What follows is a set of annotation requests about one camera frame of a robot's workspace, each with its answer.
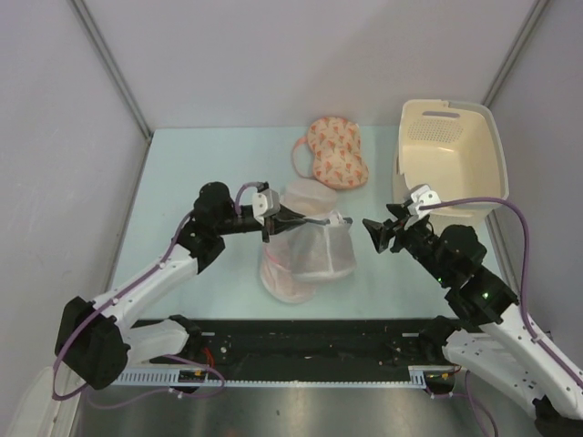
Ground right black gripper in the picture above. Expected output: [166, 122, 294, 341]
[361, 204, 451, 285]

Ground grey trimmed mesh laundry bag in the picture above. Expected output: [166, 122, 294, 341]
[289, 210, 357, 283]

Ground cream plastic basket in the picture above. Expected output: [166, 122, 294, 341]
[393, 99, 509, 203]

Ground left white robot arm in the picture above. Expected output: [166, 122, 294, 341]
[53, 182, 330, 390]

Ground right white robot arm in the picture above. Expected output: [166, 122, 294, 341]
[363, 204, 582, 436]

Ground pink mesh bag middle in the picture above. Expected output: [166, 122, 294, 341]
[281, 178, 338, 217]

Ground pink mesh bag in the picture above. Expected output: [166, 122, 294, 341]
[281, 178, 338, 217]
[260, 239, 317, 304]

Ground pink mesh bag front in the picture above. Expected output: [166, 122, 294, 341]
[260, 239, 317, 304]

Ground floral orange laundry bag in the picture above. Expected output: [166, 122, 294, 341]
[291, 117, 370, 190]

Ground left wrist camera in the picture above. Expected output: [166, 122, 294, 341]
[251, 182, 281, 225]

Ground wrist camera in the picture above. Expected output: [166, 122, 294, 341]
[407, 184, 441, 219]
[251, 182, 281, 225]

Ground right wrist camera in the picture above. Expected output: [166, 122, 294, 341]
[407, 184, 441, 219]

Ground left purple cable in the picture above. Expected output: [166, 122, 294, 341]
[52, 180, 270, 409]

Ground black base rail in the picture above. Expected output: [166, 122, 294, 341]
[178, 319, 457, 371]

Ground white slotted cable duct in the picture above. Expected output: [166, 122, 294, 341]
[108, 364, 475, 388]

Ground left aluminium frame post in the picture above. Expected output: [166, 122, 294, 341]
[67, 0, 153, 143]

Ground aluminium frame post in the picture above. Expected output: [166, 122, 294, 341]
[482, 0, 553, 107]
[67, 0, 153, 143]

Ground right aluminium frame post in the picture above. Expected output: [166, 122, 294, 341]
[482, 0, 553, 107]

